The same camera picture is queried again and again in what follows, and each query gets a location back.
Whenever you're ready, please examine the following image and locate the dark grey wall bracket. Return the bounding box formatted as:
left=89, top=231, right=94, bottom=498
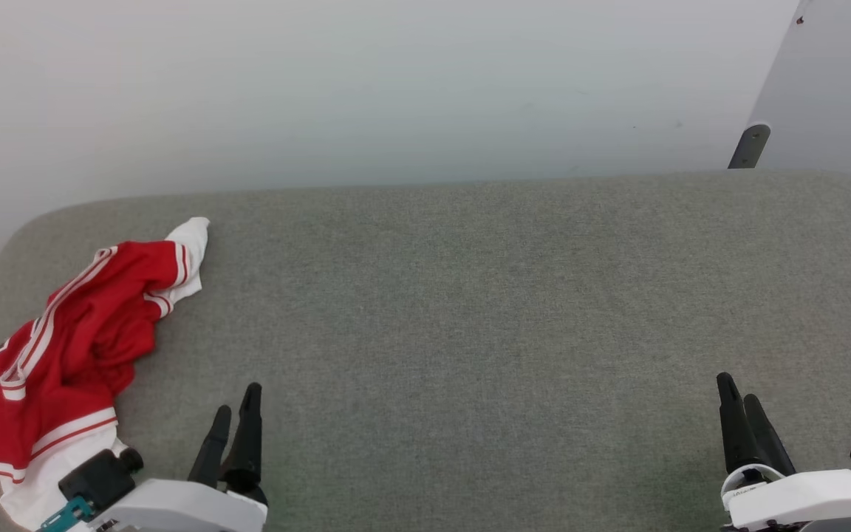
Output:
left=727, top=122, right=772, bottom=170

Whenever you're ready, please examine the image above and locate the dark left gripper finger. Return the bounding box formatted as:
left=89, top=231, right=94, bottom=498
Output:
left=187, top=404, right=233, bottom=489
left=218, top=382, right=270, bottom=506

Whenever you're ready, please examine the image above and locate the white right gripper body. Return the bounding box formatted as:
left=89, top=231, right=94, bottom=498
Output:
left=720, top=463, right=851, bottom=532

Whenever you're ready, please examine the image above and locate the grey fabric sofa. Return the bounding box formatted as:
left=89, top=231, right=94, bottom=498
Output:
left=0, top=168, right=851, bottom=532

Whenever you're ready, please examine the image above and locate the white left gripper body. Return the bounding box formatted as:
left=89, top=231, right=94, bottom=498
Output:
left=89, top=478, right=268, bottom=532

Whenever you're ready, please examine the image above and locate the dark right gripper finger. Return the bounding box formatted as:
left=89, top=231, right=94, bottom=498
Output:
left=716, top=372, right=765, bottom=474
left=742, top=393, right=797, bottom=478

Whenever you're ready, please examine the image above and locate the red and white garment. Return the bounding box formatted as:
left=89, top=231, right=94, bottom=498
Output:
left=0, top=216, right=211, bottom=531

